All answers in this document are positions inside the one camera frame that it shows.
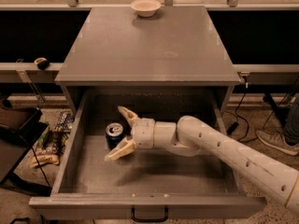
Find snack bags on floor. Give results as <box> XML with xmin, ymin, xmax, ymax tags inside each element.
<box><xmin>30</xmin><ymin>111</ymin><xmax>74</xmax><ymax>168</ymax></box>

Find grey cabinet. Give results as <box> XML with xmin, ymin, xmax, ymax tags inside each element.
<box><xmin>55</xmin><ymin>6</ymin><xmax>240</xmax><ymax>110</ymax></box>

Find black power cable with adapter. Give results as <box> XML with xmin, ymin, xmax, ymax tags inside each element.
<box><xmin>224</xmin><ymin>91</ymin><xmax>250</xmax><ymax>147</ymax></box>

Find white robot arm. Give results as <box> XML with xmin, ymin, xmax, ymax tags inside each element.
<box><xmin>105</xmin><ymin>105</ymin><xmax>299</xmax><ymax>215</ymax></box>

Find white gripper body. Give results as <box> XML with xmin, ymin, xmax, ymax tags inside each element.
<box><xmin>131</xmin><ymin>119</ymin><xmax>155</xmax><ymax>148</ymax></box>

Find grey sneaker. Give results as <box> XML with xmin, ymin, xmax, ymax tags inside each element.
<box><xmin>256</xmin><ymin>130</ymin><xmax>299</xmax><ymax>156</ymax></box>

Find black drawer handle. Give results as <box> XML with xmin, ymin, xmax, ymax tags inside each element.
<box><xmin>131</xmin><ymin>207</ymin><xmax>169</xmax><ymax>223</ymax></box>

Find open grey top drawer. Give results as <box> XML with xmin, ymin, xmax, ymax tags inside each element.
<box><xmin>29</xmin><ymin>90</ymin><xmax>266</xmax><ymax>220</ymax></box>

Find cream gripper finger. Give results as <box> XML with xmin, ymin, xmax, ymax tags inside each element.
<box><xmin>104</xmin><ymin>137</ymin><xmax>137</xmax><ymax>161</ymax></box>
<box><xmin>118</xmin><ymin>105</ymin><xmax>139</xmax><ymax>127</ymax></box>

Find white paper bowl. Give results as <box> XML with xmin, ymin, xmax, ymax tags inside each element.
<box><xmin>130</xmin><ymin>0</ymin><xmax>161</xmax><ymax>18</ymax></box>

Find blue pepsi can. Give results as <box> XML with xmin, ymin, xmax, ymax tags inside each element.
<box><xmin>105</xmin><ymin>122</ymin><xmax>124</xmax><ymax>149</ymax></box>

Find metal railing frame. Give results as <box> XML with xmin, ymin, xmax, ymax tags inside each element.
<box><xmin>0</xmin><ymin>0</ymin><xmax>299</xmax><ymax>86</ymax></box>

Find black tape measure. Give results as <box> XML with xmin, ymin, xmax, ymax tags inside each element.
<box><xmin>35</xmin><ymin>57</ymin><xmax>50</xmax><ymax>70</ymax></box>

